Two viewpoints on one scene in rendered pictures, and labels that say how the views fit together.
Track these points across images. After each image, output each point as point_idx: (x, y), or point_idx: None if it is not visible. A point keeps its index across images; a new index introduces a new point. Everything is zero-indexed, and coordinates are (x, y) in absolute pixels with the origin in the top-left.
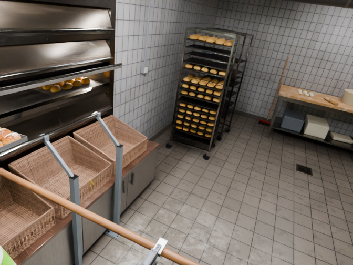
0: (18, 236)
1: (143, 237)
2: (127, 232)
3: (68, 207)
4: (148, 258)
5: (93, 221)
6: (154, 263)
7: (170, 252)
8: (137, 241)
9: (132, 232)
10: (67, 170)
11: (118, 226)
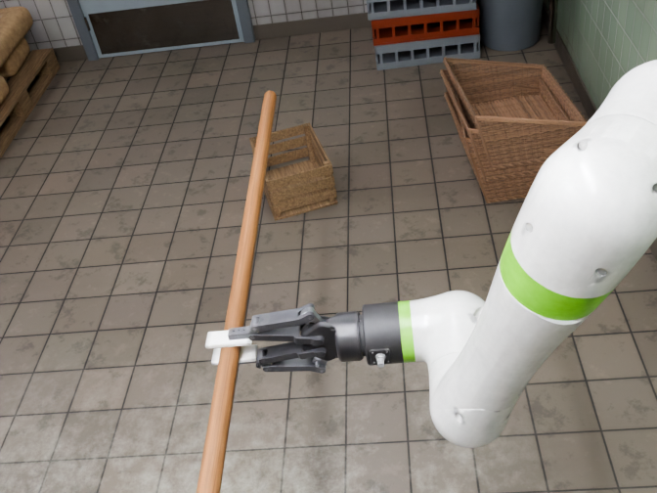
0: None
1: (219, 376)
2: (221, 410)
3: None
4: (281, 316)
5: None
6: (260, 351)
7: (232, 320)
8: (232, 384)
9: (215, 401)
10: None
11: (213, 436)
